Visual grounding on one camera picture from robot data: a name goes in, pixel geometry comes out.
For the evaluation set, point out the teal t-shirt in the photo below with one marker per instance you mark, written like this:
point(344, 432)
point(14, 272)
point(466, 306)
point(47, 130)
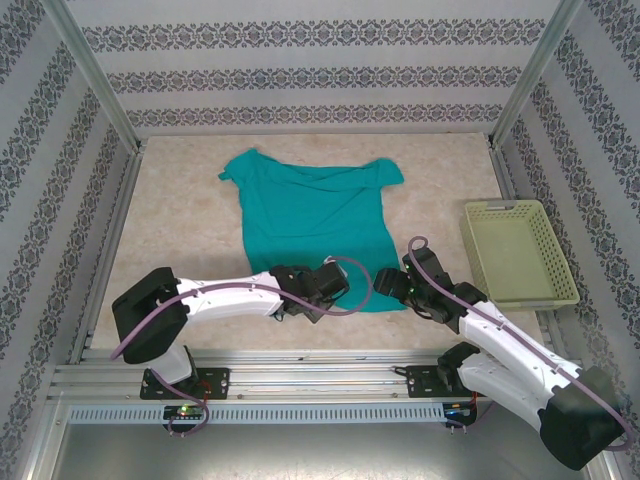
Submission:
point(310, 215)

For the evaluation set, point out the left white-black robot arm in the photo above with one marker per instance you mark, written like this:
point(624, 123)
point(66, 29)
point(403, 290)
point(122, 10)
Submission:
point(225, 300)

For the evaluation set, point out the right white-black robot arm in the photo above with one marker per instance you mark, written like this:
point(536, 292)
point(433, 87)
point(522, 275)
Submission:
point(510, 345)

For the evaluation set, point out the pale green plastic basket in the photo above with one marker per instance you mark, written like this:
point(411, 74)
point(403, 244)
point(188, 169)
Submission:
point(515, 255)

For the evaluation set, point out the right small circuit board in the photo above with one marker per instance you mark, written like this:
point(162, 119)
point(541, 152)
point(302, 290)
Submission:
point(460, 410)

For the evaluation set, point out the small circuit board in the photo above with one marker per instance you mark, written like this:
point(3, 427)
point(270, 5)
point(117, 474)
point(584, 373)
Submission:
point(460, 410)
point(184, 411)

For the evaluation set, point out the grey metal sheet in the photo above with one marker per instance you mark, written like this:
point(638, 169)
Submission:
point(320, 450)

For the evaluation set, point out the left small circuit board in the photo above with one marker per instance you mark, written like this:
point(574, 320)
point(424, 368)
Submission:
point(184, 411)

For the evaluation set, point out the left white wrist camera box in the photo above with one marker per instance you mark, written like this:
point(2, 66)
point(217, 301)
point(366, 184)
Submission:
point(330, 260)

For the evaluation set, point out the aluminium mounting rail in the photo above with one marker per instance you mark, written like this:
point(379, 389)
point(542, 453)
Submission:
point(320, 370)

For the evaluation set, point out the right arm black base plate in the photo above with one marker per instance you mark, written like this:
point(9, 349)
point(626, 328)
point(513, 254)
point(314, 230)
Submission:
point(422, 382)

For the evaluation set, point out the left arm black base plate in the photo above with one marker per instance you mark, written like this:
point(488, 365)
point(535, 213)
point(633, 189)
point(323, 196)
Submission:
point(215, 382)

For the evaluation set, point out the right aluminium frame post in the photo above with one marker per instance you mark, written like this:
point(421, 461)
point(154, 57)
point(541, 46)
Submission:
point(533, 75)

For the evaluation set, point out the aluminium frame post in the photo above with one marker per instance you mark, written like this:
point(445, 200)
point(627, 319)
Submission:
point(95, 75)
point(533, 75)

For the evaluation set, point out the left aluminium frame post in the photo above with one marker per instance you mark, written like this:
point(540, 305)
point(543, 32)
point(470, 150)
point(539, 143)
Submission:
point(95, 75)

